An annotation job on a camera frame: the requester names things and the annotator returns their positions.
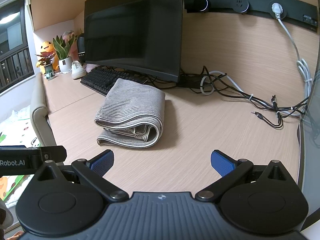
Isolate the snake plant white pot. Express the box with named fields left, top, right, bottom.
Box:
left=53, top=35, right=73, bottom=73

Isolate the black computer monitor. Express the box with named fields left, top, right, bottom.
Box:
left=84, top=0, right=183, bottom=82

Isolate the beige chair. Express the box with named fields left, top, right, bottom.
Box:
left=30, top=73, right=56, bottom=146

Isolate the white sneaker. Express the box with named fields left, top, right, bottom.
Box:
left=71, top=61, right=87, bottom=80

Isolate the yellow plush toy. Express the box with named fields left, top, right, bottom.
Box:
left=36, top=41, right=59, bottom=74

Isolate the white power cable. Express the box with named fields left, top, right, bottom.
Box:
left=199, top=2, right=315, bottom=118

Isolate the striped knit garment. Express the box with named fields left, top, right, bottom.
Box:
left=94, top=79, right=165, bottom=148

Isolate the black keyboard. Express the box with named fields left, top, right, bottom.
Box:
left=80, top=67, right=148, bottom=95

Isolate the pink plush toy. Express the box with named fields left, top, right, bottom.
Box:
left=62, top=30, right=79, bottom=61

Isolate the black wall power strip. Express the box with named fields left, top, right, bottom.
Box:
left=184, top=0, right=318, bottom=33

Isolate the red leaf potted plant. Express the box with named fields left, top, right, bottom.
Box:
left=36, top=51, right=55, bottom=80

